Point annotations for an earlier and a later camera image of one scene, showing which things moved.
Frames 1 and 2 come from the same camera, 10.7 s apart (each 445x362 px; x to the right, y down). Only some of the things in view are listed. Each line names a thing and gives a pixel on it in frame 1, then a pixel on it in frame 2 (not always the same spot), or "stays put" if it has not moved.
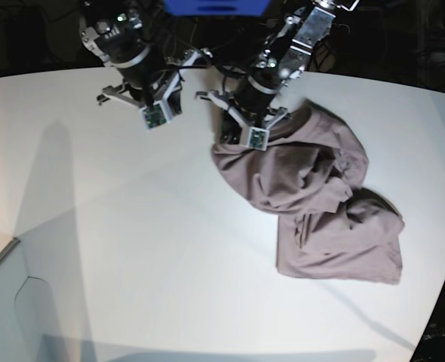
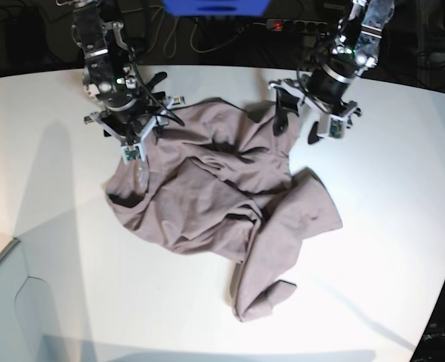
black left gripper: x=141 y=63 to x=127 y=108
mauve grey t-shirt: x=310 y=176 to x=217 y=182
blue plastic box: x=219 y=8 stays put
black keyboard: x=442 y=338 stays put
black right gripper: x=253 y=95 to x=328 y=86
